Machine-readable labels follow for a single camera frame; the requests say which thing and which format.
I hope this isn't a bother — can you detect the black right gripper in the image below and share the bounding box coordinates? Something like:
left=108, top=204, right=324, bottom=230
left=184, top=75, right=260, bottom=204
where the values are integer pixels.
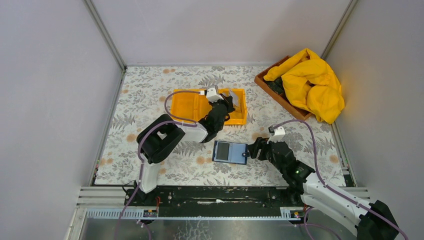
left=246, top=135, right=285, bottom=174

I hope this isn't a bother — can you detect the white credit card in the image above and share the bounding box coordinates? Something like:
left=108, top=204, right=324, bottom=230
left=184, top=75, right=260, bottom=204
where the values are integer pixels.
left=228, top=89, right=240, bottom=107

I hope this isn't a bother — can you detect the blue leather card holder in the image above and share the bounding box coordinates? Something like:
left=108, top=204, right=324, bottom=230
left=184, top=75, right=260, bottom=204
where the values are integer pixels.
left=212, top=140, right=250, bottom=165

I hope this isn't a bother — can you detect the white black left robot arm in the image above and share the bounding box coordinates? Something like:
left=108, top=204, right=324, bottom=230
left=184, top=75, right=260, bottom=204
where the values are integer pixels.
left=135, top=95, right=235, bottom=206

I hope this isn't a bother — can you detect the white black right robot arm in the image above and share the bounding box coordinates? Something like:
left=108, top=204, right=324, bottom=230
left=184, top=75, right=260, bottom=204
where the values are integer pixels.
left=247, top=137, right=400, bottom=240

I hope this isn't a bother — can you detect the yellow plastic bin right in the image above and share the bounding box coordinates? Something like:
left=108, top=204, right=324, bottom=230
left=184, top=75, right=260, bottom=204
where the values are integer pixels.
left=219, top=88, right=248, bottom=125

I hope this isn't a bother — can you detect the yellow plastic bin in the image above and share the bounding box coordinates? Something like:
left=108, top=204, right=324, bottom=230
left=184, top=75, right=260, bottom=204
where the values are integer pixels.
left=219, top=88, right=248, bottom=125
left=169, top=89, right=200, bottom=121

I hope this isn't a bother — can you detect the floral table mat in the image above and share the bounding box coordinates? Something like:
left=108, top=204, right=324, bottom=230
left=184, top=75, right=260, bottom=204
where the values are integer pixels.
left=94, top=66, right=346, bottom=187

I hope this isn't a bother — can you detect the yellow plastic bin left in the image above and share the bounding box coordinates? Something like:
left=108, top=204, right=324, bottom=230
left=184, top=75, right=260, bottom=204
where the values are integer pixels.
left=169, top=89, right=200, bottom=121

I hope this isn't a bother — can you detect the brown wooden tray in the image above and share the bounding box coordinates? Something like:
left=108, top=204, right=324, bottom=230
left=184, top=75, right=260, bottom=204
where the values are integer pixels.
left=254, top=55, right=313, bottom=121

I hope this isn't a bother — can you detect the yellow cloth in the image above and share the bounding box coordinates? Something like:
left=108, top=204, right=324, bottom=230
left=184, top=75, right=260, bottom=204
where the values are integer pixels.
left=263, top=48, right=345, bottom=124

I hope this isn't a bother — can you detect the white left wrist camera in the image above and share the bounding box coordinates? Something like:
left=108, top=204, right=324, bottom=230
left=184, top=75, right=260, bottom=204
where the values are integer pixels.
left=199, top=85, right=224, bottom=103

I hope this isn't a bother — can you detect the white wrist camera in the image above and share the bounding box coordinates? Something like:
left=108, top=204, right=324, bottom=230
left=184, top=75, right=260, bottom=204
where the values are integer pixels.
left=199, top=85, right=224, bottom=103
left=267, top=126, right=286, bottom=143

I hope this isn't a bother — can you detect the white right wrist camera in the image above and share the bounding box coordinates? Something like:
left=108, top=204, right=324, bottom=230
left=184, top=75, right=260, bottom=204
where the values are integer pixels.
left=267, top=126, right=286, bottom=143

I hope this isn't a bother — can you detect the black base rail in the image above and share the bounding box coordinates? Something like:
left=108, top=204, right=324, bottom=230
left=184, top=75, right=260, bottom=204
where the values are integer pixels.
left=123, top=185, right=305, bottom=218

